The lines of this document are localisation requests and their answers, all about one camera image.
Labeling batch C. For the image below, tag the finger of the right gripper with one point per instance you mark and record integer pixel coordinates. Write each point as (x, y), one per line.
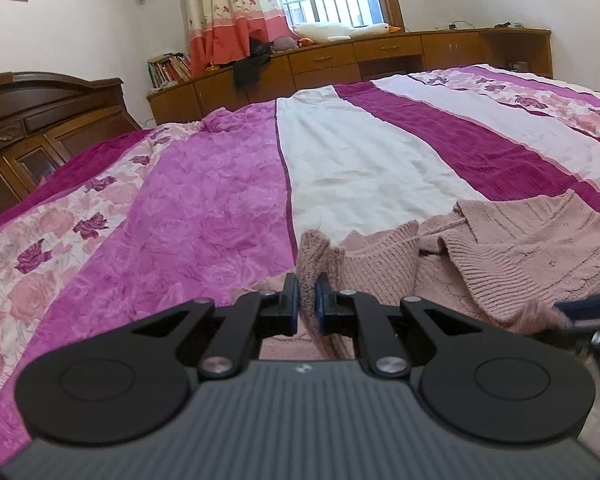
(583, 309)

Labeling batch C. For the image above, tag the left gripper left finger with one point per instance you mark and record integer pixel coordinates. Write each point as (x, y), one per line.
(253, 318)

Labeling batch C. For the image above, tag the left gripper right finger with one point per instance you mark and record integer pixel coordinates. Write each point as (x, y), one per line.
(360, 317)

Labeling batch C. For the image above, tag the pink knitted cardigan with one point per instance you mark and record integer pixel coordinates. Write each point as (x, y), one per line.
(502, 263)

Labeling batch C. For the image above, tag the purple floral bedspread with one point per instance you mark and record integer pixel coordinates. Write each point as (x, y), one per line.
(217, 207)

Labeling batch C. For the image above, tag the long wooden cabinet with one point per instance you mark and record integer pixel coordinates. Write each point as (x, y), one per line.
(347, 62)

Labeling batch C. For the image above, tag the black garment on cabinet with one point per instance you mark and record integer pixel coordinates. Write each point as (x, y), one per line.
(247, 72)

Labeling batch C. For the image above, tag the pink plush toy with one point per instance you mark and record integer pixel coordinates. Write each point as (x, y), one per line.
(286, 43)

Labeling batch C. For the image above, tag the white goose plush toy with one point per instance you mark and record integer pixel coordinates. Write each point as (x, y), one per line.
(325, 32)

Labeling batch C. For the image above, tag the row of books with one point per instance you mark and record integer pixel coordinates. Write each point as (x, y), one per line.
(169, 69)

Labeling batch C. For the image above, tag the dark wooden headboard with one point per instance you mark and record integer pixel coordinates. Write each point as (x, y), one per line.
(46, 119)

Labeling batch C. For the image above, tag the floral orange curtain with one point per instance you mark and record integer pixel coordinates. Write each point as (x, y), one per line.
(219, 31)

